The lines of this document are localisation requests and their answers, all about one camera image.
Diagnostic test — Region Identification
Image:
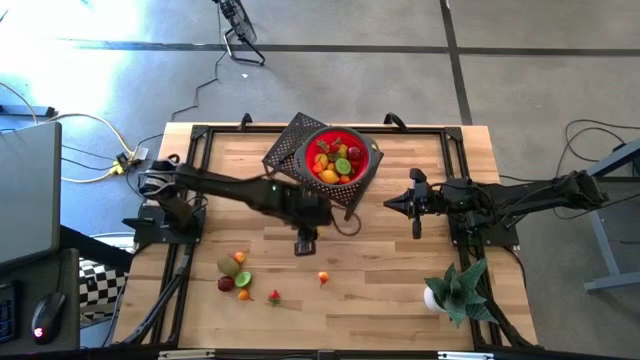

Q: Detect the silver frame bracket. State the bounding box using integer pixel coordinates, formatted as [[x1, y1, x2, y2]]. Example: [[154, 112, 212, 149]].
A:
[[437, 350, 496, 360], [158, 349, 217, 360]]

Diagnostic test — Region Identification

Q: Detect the black floor fan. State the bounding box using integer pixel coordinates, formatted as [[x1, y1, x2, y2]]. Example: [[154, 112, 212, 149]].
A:
[[212, 0, 267, 67]]

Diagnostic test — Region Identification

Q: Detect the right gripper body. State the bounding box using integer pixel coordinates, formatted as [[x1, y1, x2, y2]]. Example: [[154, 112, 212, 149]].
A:
[[409, 168, 446, 240]]

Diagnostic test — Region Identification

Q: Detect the snake plant in white pot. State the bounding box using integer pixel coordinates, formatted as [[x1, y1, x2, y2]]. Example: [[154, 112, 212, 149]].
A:
[[423, 256, 500, 330]]

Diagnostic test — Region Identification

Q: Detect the black aluminium table frame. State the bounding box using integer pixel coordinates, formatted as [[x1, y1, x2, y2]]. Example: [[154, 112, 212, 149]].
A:
[[112, 123, 539, 351]]

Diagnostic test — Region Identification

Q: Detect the black computer mouse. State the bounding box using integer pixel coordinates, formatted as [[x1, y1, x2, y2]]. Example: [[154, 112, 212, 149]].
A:
[[30, 291, 67, 346]]

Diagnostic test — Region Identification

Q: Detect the yellow power cable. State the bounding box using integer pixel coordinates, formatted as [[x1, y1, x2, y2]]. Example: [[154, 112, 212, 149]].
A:
[[47, 112, 137, 184]]

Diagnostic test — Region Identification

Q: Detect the whole brown kiwi fruit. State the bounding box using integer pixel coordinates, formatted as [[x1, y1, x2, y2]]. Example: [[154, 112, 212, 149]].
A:
[[215, 254, 242, 278]]

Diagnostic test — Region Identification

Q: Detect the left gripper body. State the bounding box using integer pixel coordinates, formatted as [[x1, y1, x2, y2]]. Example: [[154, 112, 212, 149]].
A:
[[287, 187, 334, 257]]

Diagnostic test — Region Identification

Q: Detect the black floor bar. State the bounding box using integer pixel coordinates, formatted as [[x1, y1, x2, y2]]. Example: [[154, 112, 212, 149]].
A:
[[0, 103, 57, 119]]

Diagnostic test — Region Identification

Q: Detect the red collapsible colander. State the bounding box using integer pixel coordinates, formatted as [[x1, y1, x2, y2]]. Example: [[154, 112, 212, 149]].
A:
[[293, 125, 380, 189]]

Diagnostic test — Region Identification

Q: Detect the black desk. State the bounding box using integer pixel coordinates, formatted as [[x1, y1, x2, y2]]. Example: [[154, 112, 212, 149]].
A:
[[0, 247, 81, 357]]

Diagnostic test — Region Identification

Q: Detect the black keyboard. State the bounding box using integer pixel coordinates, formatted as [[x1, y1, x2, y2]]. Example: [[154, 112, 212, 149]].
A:
[[0, 282, 16, 345]]

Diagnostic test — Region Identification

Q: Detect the grey computer monitor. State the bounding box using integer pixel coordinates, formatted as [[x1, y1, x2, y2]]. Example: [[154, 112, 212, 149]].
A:
[[0, 121, 63, 266]]

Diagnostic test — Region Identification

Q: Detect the grey metal desk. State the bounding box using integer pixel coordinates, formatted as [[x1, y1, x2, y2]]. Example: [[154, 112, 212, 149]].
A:
[[578, 137, 640, 294]]

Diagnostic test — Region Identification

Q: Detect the black perforated metal shelf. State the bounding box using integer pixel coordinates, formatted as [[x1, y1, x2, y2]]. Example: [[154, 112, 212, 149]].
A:
[[261, 111, 385, 222]]

